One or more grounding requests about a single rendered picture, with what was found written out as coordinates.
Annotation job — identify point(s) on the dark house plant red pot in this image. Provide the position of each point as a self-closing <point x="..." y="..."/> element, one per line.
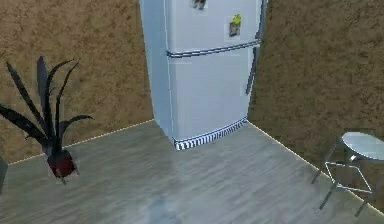
<point x="50" y="130"/>

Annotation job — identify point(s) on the round white metal stool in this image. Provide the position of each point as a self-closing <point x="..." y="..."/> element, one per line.
<point x="361" y="146"/>

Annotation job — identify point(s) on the yellow green fridge magnet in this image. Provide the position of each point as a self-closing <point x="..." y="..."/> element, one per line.
<point x="235" y="25"/>

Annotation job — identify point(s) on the black fridge magnet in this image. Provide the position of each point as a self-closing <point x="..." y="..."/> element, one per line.
<point x="199" y="3"/>

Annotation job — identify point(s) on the white fridge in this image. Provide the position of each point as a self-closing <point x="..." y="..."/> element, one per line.
<point x="206" y="86"/>

